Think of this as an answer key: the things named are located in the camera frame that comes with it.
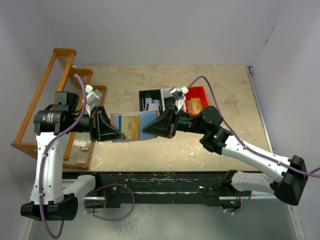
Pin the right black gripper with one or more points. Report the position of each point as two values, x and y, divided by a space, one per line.
173 121

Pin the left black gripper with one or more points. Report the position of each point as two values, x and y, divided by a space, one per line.
93 124

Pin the gold card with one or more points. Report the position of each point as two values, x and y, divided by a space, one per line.
129 126

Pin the pink leather card holder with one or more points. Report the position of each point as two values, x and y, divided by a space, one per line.
146 117

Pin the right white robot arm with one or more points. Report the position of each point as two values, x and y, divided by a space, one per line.
281 176

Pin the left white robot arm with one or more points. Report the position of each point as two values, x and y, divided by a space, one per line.
52 127

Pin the grey cards in black bin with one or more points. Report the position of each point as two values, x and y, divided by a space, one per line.
151 104

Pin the orange card in red bin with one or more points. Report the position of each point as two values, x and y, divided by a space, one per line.
194 106

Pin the black plastic bin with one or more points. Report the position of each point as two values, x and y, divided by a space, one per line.
154 94

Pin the white plastic bin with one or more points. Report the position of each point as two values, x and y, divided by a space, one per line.
168 99

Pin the red plastic bin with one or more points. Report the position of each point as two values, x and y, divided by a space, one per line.
197 92

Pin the orange wooden rack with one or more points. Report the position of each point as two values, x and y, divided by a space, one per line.
58 76

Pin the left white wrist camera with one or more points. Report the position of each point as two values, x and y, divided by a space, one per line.
92 97

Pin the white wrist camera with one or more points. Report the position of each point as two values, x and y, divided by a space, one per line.
179 96
92 97

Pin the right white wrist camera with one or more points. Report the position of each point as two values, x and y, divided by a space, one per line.
179 96

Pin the black metal base frame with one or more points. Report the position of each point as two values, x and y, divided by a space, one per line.
209 188

